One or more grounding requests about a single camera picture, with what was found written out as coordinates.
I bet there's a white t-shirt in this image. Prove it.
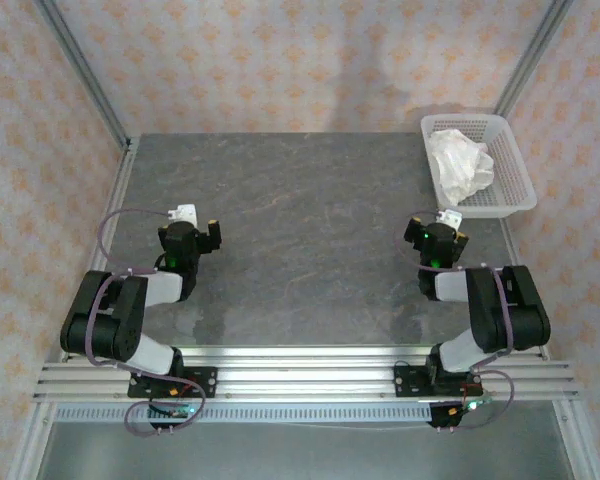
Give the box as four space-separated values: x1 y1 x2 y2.
426 129 496 207

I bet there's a white perforated plastic basket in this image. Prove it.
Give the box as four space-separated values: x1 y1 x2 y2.
419 113 539 220

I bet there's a small green-lit circuit board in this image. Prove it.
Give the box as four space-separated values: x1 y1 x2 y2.
148 402 197 419
449 397 496 416

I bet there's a grey metal lower panel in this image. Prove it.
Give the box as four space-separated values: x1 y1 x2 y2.
34 422 576 480

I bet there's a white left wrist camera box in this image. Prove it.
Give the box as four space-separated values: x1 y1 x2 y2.
168 202 199 227

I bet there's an aluminium table side rail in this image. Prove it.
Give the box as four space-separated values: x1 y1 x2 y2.
7 135 142 480
499 218 599 480

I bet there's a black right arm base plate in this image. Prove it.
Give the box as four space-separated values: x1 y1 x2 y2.
393 363 485 400

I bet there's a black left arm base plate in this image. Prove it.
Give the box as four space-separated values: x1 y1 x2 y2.
127 365 219 400

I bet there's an aluminium mounting rail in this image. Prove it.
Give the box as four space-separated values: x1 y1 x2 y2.
32 346 580 404

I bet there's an aluminium frame post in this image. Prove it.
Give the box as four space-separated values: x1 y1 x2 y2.
34 0 132 147
493 0 575 120

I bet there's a slotted grey cable duct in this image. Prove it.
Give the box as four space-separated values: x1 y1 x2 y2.
53 402 434 424

